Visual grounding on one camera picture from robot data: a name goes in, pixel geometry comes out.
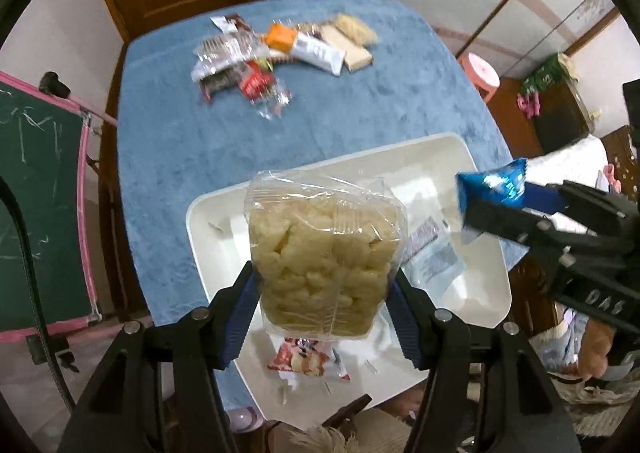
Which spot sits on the dark wooden chair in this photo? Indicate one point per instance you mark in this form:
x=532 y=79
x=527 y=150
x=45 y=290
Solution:
x=347 y=410

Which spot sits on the white labelled clear packet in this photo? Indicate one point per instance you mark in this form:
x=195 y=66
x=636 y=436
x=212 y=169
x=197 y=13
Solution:
x=432 y=255

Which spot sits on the black easel clamp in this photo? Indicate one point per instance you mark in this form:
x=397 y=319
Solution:
x=55 y=83

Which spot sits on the clear packet with red print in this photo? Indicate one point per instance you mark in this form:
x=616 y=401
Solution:
x=225 y=50

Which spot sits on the orange snack packet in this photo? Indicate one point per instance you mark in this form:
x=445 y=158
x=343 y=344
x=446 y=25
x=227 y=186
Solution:
x=280 y=38

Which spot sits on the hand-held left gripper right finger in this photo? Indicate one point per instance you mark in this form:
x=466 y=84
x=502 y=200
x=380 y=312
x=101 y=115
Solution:
x=407 y=328

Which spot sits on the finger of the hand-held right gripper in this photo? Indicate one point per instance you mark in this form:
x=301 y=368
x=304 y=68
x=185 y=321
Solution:
x=542 y=198
x=500 y=223

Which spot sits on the person's right hand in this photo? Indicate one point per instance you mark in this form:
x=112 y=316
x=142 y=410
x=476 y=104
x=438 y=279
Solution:
x=595 y=348

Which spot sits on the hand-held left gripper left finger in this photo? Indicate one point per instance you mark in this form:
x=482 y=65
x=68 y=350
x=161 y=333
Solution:
x=240 y=313

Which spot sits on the beige fringed rug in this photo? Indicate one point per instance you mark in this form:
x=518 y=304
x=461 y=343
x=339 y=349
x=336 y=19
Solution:
x=325 y=438

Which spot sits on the green chalkboard with pink frame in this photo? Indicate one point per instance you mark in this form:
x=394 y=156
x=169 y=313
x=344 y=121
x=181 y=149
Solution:
x=40 y=208

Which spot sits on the pink plastic stool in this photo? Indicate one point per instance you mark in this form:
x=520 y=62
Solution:
x=480 y=75

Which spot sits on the large clear puffed snack bag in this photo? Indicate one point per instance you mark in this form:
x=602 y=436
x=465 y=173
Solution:
x=320 y=253

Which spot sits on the dark wooden cabinet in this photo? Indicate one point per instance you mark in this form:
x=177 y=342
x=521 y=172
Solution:
x=555 y=118

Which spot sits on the blue tablecloth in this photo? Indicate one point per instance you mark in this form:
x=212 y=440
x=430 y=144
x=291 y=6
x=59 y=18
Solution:
x=200 y=143

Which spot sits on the small clear puffed snack packet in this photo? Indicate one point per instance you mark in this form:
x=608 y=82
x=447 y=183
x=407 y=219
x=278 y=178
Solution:
x=356 y=28

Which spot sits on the blue foil snack packet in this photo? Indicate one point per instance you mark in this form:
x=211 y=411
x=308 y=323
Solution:
x=492 y=185

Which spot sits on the dark red snack packet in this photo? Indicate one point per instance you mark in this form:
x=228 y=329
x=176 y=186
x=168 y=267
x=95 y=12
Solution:
x=215 y=83

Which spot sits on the clear crinkled snack packet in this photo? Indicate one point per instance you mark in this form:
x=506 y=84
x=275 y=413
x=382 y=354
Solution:
x=272 y=100

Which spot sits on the green bag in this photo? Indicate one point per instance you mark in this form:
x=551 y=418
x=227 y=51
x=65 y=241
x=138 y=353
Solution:
x=545 y=75

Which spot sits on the red white picture snack packet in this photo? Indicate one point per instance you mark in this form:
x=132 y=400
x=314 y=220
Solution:
x=305 y=358

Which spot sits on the white grey snack packet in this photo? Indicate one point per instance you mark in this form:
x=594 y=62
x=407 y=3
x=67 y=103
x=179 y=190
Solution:
x=320 y=53

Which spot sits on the dark brown snack packet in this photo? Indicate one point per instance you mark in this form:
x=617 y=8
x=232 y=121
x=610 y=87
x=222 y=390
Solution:
x=231 y=24

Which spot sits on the pink toy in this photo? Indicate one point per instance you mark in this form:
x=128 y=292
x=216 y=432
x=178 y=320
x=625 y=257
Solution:
x=529 y=105

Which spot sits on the white plastic bin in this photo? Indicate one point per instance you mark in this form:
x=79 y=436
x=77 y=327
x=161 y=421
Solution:
x=450 y=168

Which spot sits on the white pink striped blanket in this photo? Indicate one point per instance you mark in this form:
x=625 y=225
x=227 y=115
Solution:
x=570 y=158

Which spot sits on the long beige wafer packet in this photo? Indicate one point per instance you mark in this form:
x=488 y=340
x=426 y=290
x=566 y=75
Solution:
x=347 y=48

